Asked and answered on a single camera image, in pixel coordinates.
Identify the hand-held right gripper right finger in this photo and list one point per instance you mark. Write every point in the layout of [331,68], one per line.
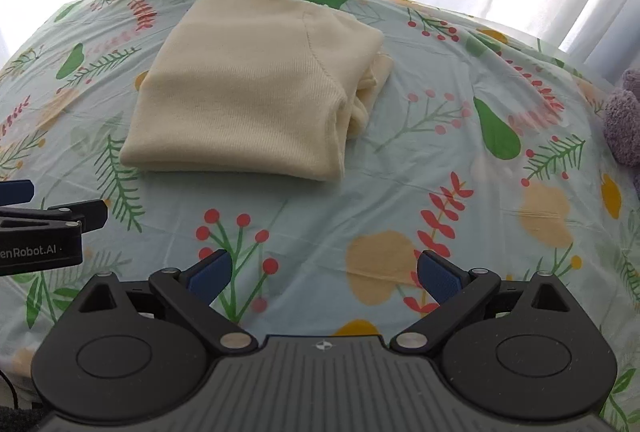
[440,280]

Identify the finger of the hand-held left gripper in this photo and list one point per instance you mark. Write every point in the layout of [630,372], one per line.
[85,214]
[15,192]

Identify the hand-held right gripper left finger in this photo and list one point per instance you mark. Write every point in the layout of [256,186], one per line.
[211,274]

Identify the cream knit sweater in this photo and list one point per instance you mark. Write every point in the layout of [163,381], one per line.
[240,102]

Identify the floral bed sheet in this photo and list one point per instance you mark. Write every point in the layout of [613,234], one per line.
[350,197]

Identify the purple fuzzy cloth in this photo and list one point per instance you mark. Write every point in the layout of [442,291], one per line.
[625,122]

